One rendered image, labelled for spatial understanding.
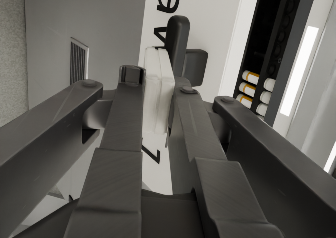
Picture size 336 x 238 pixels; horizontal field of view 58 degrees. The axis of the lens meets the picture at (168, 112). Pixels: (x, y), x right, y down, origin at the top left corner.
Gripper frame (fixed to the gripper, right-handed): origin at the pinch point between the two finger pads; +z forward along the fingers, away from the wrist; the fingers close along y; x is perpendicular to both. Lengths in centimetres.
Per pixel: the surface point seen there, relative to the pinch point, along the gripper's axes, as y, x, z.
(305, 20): 12.3, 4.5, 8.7
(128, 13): -3.7, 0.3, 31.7
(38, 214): -36, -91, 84
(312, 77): 13.5, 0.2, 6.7
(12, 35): -42, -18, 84
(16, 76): -42, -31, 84
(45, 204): -34, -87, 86
